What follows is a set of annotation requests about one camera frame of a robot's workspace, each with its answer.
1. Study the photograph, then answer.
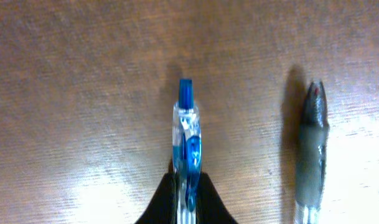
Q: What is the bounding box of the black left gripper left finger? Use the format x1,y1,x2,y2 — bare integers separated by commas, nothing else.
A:
135,173,177,224

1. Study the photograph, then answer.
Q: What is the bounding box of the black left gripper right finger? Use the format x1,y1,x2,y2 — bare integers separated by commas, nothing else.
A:
196,172,238,224

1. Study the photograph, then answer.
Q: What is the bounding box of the blue ballpoint pen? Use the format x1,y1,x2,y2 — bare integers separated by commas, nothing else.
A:
172,79,202,224

